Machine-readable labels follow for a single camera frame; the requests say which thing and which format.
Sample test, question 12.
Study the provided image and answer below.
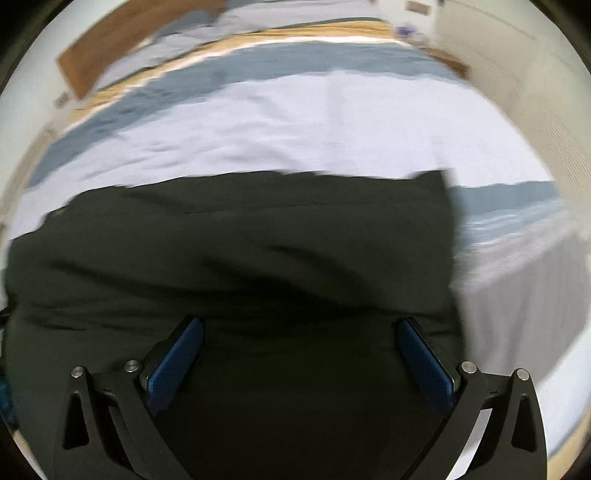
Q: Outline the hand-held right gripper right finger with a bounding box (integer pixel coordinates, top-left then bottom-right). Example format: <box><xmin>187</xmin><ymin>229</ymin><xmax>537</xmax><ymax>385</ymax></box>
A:
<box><xmin>396</xmin><ymin>316</ymin><xmax>550</xmax><ymax>480</ymax></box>

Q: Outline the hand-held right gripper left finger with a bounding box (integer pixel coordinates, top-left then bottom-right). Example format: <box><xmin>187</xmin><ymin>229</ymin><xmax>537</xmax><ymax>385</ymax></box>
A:
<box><xmin>46</xmin><ymin>315</ymin><xmax>206</xmax><ymax>480</ymax></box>

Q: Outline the black puffer jacket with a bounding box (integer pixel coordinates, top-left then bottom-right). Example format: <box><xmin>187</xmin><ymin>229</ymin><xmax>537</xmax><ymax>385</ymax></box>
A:
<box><xmin>0</xmin><ymin>170</ymin><xmax>467</xmax><ymax>480</ymax></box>

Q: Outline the striped bed duvet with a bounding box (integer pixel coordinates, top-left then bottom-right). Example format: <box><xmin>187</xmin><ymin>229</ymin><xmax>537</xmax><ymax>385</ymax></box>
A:
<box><xmin>0</xmin><ymin>17</ymin><xmax>583</xmax><ymax>480</ymax></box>

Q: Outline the white louvred wardrobe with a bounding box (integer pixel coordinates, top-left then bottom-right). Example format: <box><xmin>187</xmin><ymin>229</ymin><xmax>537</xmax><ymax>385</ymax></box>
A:
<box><xmin>434</xmin><ymin>0</ymin><xmax>591</xmax><ymax>296</ymax></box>

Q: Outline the wooden nightstand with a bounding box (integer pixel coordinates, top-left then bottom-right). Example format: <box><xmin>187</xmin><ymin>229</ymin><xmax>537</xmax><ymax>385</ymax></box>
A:
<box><xmin>427</xmin><ymin>46</ymin><xmax>471</xmax><ymax>78</ymax></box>

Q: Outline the wooden headboard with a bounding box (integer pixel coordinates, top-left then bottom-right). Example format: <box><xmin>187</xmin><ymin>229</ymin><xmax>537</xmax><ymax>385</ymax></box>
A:
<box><xmin>55</xmin><ymin>0</ymin><xmax>227</xmax><ymax>100</ymax></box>

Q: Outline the blue-grey pillow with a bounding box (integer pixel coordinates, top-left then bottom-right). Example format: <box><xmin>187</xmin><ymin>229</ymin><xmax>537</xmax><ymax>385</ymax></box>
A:
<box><xmin>148</xmin><ymin>8</ymin><xmax>225</xmax><ymax>47</ymax></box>

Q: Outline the light striped pillow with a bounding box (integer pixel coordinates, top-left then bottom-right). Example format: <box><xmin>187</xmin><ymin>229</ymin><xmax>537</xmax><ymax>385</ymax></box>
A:
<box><xmin>217</xmin><ymin>0</ymin><xmax>385</xmax><ymax>28</ymax></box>

